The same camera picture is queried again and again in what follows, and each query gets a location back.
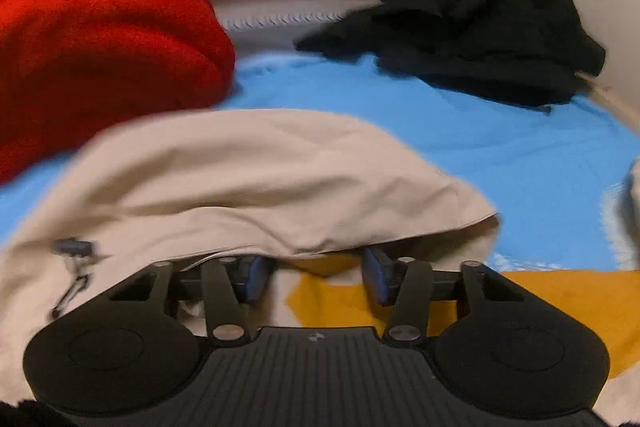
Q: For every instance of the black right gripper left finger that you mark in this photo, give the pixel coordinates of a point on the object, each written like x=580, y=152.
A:
x=216, y=289

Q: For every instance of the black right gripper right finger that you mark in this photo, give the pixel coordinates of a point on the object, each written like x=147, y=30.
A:
x=410, y=286

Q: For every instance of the beige and mustard jacket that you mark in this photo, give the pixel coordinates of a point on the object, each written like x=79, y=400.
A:
x=307, y=188

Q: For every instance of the blue patterned bed sheet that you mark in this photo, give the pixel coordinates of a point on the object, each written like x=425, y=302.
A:
x=552, y=174

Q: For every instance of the black garment pile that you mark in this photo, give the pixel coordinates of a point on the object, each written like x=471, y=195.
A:
x=528, y=53

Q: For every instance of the folded red knit sweater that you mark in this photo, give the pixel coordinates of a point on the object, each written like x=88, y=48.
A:
x=71, y=68

